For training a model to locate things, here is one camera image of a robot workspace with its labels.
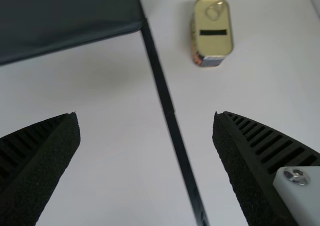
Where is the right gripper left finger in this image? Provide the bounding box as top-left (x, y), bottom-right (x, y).
top-left (0, 112), bottom-right (82, 226)

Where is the dark grey bag with straps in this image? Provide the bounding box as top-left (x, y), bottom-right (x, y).
top-left (0, 0), bottom-right (148, 66)

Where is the black strip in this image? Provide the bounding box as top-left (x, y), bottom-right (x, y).
top-left (140, 18), bottom-right (210, 226)

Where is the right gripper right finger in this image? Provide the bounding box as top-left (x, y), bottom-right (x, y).
top-left (212, 111), bottom-right (320, 226)

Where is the gold rectangular tin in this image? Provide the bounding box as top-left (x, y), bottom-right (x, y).
top-left (190, 0), bottom-right (235, 68)

